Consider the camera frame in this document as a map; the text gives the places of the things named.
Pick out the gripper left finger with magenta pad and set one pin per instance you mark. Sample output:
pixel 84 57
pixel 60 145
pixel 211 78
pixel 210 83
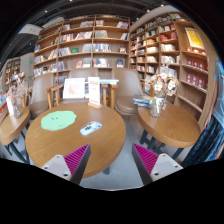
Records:
pixel 70 167

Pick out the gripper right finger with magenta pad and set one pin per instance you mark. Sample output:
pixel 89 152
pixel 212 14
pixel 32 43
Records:
pixel 152 166

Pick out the white computer mouse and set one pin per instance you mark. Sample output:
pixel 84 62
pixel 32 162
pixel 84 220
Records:
pixel 90 128

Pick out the green blob-shaped mouse pad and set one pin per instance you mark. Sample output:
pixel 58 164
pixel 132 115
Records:
pixel 58 120

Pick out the round wooden centre table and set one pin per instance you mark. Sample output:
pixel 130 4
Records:
pixel 106 143

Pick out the round wooden table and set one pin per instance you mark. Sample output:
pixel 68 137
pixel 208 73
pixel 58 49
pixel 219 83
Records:
pixel 175 127
pixel 106 143
pixel 11 127

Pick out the round wooden right table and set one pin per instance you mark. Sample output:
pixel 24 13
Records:
pixel 175 127

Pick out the person in blue clothes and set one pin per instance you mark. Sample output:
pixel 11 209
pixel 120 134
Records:
pixel 210 144

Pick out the stack of books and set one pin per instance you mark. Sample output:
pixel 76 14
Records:
pixel 142 100

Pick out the beige upholstered left chair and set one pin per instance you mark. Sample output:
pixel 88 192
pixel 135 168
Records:
pixel 39 100

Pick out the beige upholstered chair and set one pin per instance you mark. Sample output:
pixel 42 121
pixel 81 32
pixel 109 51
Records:
pixel 39 100
pixel 128 86

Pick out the round wooden left table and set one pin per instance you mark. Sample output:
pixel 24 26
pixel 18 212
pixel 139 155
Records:
pixel 11 127

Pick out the white sign in wooden stand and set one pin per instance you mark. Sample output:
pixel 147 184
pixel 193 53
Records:
pixel 94 92

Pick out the white framed picture board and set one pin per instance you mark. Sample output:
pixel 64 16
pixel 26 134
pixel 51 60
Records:
pixel 74 88

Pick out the wooden armchair behind table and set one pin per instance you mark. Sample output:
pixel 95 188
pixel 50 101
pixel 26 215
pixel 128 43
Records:
pixel 85 85

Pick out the glass vase with dried flowers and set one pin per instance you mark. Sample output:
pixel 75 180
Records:
pixel 162 85

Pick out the beige upholstered right chair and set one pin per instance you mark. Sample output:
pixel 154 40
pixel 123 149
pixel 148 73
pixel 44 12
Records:
pixel 128 86

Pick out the vase with flowers left table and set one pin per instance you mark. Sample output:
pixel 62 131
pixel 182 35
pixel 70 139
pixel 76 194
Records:
pixel 14 93

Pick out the yellow poster on shelf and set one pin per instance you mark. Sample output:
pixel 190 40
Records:
pixel 194 38

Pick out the wooden bookshelf right wall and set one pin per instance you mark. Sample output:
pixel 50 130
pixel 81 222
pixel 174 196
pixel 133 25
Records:
pixel 161 35

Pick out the wooden bookshelf wall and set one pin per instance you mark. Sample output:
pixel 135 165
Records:
pixel 100 41
pixel 161 35

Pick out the wooden bookshelf centre wall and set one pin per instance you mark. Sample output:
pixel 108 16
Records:
pixel 100 41

